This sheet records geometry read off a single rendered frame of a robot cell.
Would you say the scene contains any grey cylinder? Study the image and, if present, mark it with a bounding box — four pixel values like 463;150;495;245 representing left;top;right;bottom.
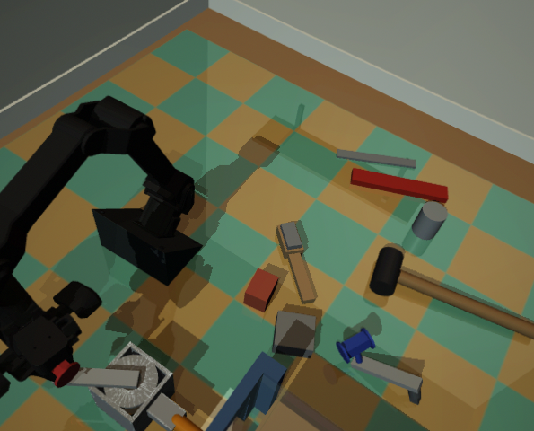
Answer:
412;201;448;240

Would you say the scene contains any black mallet with brown handle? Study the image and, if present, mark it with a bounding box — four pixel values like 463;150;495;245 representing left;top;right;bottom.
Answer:
369;247;534;339

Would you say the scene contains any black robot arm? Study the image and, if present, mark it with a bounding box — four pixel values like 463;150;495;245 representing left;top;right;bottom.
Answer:
0;96;195;375

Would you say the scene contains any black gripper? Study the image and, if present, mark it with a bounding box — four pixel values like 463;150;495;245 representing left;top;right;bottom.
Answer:
0;281;102;399

